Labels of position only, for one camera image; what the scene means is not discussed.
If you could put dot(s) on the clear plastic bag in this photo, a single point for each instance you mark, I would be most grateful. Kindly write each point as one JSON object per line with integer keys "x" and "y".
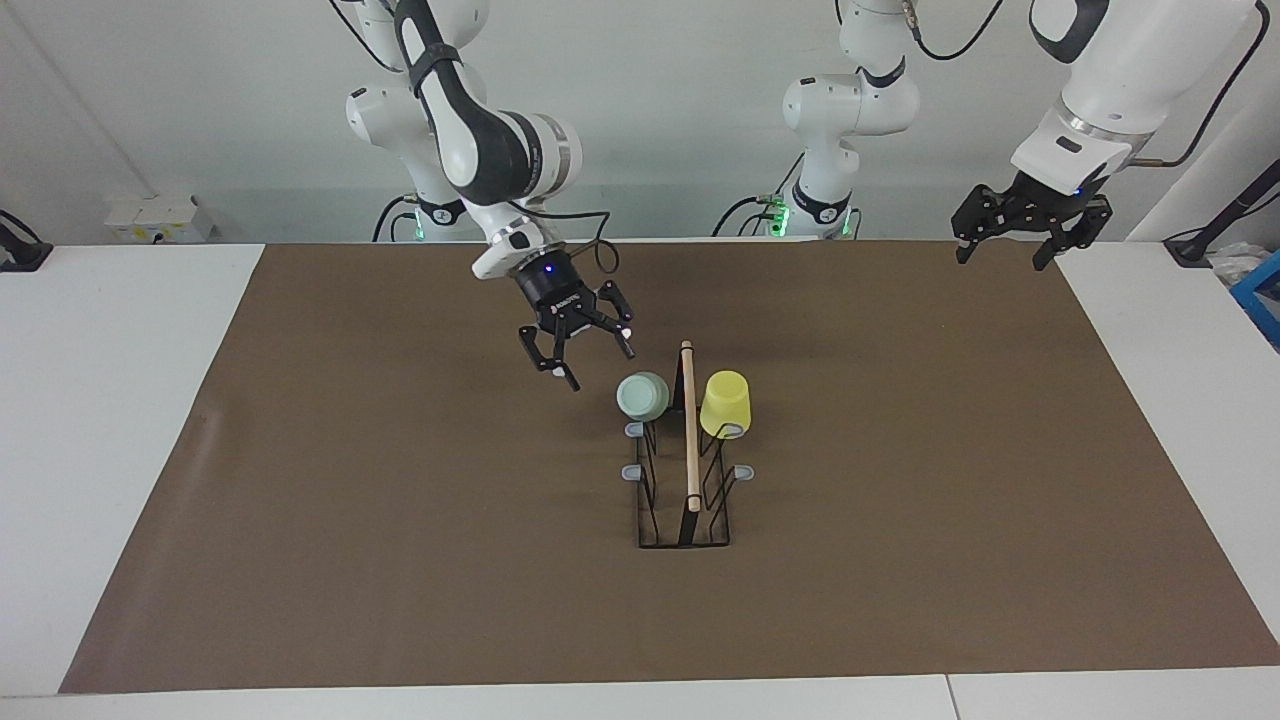
{"x": 1235, "y": 265}

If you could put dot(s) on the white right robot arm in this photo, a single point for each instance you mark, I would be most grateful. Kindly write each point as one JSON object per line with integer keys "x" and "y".
{"x": 480, "y": 140}

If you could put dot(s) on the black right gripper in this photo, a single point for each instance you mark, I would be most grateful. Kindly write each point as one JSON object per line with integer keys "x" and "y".
{"x": 555, "y": 295}

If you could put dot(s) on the brown table mat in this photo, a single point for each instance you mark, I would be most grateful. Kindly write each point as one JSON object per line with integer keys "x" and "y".
{"x": 400, "y": 550}

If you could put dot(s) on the yellow plastic cup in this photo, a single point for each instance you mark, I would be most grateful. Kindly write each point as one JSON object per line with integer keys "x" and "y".
{"x": 726, "y": 405}

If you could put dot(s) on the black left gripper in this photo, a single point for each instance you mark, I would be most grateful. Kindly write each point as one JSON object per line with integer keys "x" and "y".
{"x": 1050, "y": 205}

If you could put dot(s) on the white slanted pole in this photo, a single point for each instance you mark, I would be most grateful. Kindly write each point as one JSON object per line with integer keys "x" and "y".
{"x": 1225, "y": 150}

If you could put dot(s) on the blue box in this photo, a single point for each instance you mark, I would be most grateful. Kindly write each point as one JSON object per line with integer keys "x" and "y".
{"x": 1262, "y": 300}

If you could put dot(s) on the pale green plastic cup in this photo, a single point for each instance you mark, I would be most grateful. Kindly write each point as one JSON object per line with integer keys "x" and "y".
{"x": 643, "y": 397}

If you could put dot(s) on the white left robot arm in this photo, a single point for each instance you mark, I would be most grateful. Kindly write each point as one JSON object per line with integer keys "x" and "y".
{"x": 850, "y": 100}

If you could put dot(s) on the white wall socket box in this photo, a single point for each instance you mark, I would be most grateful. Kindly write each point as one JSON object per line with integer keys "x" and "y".
{"x": 160, "y": 218}

